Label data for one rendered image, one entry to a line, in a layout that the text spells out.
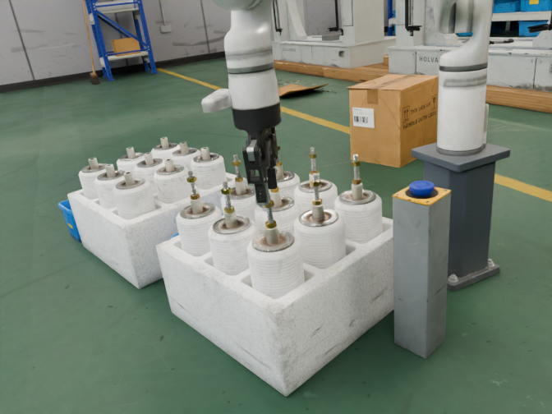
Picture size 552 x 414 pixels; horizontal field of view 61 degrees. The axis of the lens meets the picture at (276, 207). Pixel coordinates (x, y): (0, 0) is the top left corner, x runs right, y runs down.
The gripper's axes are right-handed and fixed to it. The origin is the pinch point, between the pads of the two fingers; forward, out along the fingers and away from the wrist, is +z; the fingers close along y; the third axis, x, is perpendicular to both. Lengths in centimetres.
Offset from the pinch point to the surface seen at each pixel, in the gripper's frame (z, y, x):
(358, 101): 10, 117, -12
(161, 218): 19, 30, 36
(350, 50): 13, 335, 1
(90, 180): 12, 42, 62
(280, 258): 10.9, -4.1, -1.9
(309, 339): 26.7, -5.3, -5.5
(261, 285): 16.2, -4.2, 2.1
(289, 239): 9.8, 0.6, -2.8
